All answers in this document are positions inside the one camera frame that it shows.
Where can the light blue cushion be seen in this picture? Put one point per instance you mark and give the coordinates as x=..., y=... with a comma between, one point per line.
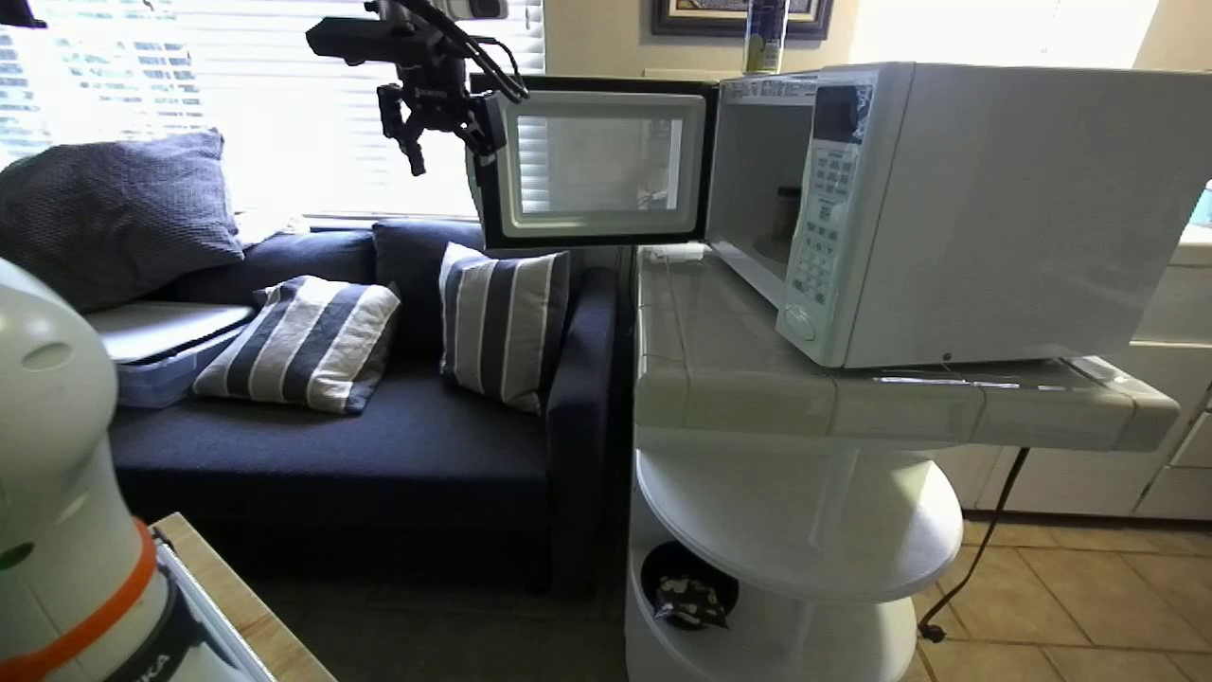
x=172, y=376

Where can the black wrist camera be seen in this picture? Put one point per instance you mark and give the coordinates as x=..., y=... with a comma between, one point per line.
x=352, y=41

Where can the dark framed wall picture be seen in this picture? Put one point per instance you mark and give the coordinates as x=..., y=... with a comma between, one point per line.
x=704, y=17

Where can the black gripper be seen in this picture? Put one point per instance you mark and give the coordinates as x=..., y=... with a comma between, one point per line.
x=444, y=92

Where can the white rounded end shelf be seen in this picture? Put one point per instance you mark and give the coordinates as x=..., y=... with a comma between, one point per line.
x=798, y=534

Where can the flat lying striped pillow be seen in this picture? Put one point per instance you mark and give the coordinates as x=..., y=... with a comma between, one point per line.
x=305, y=343

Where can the dark blue sofa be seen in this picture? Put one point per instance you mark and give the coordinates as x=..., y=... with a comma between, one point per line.
x=381, y=467

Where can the upright striped pillow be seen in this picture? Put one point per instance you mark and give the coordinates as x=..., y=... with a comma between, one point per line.
x=501, y=323

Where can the large dark blue pillow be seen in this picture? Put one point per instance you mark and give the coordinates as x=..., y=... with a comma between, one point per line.
x=118, y=215

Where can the black framed microwave door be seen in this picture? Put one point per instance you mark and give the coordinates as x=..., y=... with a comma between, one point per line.
x=592, y=162

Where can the white window blinds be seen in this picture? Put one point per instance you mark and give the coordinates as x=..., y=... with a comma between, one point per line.
x=252, y=100

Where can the grey closed laptop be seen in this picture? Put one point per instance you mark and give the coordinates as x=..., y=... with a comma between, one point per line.
x=164, y=327

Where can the white microwave oven body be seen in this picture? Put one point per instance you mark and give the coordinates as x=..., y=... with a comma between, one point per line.
x=987, y=215

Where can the white tiled kitchen counter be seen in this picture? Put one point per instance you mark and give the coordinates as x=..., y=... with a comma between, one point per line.
x=760, y=382

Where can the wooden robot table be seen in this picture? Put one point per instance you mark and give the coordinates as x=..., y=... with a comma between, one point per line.
x=252, y=613

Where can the dark bowl with items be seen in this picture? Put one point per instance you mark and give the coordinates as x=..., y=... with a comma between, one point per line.
x=685, y=593

